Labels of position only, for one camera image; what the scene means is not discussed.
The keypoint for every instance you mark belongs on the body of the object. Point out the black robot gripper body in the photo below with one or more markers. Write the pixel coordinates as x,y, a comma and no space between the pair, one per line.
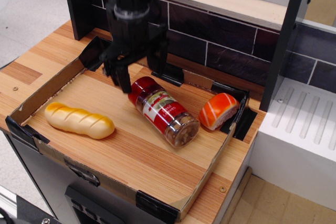
131,34

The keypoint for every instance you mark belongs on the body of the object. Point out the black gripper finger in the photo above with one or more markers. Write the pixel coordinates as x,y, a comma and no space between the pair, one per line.
157,56
120,76

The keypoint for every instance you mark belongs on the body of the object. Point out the basil leaves bottle red lid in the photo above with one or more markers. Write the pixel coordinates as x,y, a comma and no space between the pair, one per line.
167,115

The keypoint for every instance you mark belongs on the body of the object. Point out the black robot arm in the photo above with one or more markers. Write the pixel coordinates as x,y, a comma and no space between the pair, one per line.
133,38

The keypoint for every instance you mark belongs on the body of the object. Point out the toy bread loaf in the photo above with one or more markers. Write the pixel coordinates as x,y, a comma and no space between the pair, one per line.
78,121

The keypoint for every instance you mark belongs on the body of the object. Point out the black left side panel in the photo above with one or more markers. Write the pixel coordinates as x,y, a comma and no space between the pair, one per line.
81,17

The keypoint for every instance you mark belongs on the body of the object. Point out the toy salmon nigiri sushi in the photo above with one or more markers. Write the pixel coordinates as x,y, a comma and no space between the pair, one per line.
218,110

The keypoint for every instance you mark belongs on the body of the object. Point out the wooden shelf board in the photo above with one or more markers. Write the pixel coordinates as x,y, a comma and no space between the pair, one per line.
256,12

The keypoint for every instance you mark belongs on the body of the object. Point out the brass screw front right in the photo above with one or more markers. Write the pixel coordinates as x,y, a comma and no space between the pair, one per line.
222,189

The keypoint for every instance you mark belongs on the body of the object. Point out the white toy sink unit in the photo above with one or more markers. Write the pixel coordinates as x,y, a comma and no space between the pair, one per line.
295,145

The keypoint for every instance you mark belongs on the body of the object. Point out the black vertical post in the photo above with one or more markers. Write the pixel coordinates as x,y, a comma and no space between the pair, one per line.
278,62

